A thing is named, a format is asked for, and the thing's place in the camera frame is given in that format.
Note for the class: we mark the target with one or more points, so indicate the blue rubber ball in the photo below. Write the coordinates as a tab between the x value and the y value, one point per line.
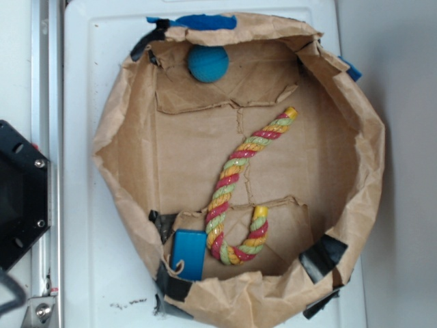
208	63

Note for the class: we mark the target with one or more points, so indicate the brown paper bag bin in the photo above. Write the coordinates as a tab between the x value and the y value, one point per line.
164	137

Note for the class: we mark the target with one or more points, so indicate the blue rectangular block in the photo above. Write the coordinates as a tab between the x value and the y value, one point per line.
188	253

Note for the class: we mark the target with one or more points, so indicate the multicolour twisted rope toy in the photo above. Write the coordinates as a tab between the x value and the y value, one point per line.
229	176

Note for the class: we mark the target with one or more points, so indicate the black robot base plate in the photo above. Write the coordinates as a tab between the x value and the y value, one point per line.
24	195

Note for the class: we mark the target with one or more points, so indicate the aluminium extrusion rail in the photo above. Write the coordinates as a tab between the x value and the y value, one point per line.
47	132

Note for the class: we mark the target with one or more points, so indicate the metal corner bracket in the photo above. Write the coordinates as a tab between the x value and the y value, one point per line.
41	312

